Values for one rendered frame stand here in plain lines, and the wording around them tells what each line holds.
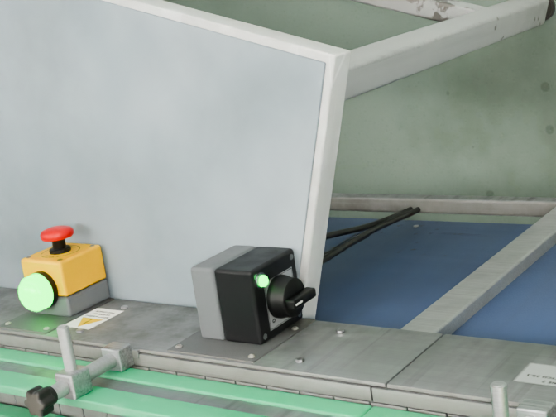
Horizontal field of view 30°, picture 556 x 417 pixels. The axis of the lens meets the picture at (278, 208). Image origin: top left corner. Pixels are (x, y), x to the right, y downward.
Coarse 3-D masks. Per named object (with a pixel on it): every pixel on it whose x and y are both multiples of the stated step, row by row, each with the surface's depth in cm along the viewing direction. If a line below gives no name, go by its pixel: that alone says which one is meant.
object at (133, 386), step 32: (0, 352) 119; (32, 352) 118; (0, 384) 110; (32, 384) 109; (96, 384) 107; (128, 384) 106; (160, 384) 104; (192, 384) 103; (224, 384) 102; (128, 416) 99; (160, 416) 97; (192, 416) 95; (224, 416) 94; (256, 416) 94; (288, 416) 93; (320, 416) 92; (352, 416) 91; (384, 416) 90; (416, 416) 89
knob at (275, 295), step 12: (276, 276) 106; (288, 276) 106; (276, 288) 105; (288, 288) 105; (300, 288) 106; (312, 288) 106; (276, 300) 105; (288, 300) 104; (300, 300) 104; (276, 312) 105; (288, 312) 105; (300, 312) 107
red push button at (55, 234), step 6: (48, 228) 125; (54, 228) 124; (60, 228) 124; (66, 228) 124; (72, 228) 125; (42, 234) 123; (48, 234) 123; (54, 234) 123; (60, 234) 123; (66, 234) 123; (72, 234) 124; (42, 240) 124; (48, 240) 123; (54, 240) 123; (60, 240) 124; (54, 246) 124; (60, 246) 124
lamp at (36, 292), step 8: (40, 272) 122; (24, 280) 121; (32, 280) 121; (40, 280) 121; (48, 280) 121; (24, 288) 121; (32, 288) 120; (40, 288) 120; (48, 288) 121; (56, 288) 122; (24, 296) 121; (32, 296) 120; (40, 296) 120; (48, 296) 121; (56, 296) 122; (24, 304) 122; (32, 304) 121; (40, 304) 121; (48, 304) 122
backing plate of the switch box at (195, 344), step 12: (300, 324) 109; (192, 336) 110; (276, 336) 107; (288, 336) 106; (180, 348) 107; (192, 348) 107; (204, 348) 106; (216, 348) 106; (228, 348) 105; (240, 348) 105; (252, 348) 104; (264, 348) 104; (240, 360) 102; (252, 360) 101
